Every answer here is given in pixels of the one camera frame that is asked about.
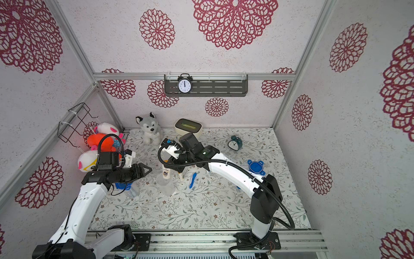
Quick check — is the clear plastic cup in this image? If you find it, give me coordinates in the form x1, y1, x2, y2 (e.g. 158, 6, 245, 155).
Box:
156, 174, 176, 196

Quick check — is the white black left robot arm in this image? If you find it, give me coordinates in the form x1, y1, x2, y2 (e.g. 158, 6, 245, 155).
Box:
32, 150, 152, 259

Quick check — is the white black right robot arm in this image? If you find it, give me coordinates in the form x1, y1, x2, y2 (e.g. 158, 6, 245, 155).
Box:
157, 133, 292, 249

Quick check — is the grey husky plush toy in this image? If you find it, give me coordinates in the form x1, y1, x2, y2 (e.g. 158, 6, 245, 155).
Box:
135, 112, 163, 145

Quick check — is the cream tissue box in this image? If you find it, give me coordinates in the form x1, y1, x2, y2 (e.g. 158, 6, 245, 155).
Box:
174, 118, 203, 138

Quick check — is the white plush with glasses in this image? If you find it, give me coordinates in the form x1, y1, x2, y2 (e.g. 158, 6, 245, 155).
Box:
77, 150, 98, 172

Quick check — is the orange red plush toy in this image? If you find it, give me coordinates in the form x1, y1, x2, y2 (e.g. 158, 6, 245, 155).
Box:
87, 133, 126, 152

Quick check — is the green teal alarm clock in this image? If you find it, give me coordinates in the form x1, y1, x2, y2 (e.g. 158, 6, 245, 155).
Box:
227, 136, 243, 151

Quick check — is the white pink plush upper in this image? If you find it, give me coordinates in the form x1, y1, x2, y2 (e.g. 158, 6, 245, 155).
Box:
93, 123, 124, 139

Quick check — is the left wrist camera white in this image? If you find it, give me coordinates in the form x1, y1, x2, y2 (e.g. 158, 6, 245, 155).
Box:
124, 149, 136, 168

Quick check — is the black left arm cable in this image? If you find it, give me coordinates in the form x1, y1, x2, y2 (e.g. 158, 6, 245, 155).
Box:
96, 133, 126, 169

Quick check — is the black wire wall basket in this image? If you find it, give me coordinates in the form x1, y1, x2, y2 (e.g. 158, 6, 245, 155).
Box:
56, 102, 98, 148

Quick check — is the black wall alarm clock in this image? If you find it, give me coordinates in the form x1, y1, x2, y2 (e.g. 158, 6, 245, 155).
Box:
177, 73, 193, 94

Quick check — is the grey metal wall shelf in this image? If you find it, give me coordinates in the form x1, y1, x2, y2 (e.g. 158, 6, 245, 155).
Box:
164, 74, 248, 97

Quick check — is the black corrugated right cable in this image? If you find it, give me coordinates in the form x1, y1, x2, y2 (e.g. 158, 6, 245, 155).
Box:
157, 144, 295, 259

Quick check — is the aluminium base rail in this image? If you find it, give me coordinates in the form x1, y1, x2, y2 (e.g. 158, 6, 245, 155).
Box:
83, 229, 327, 258

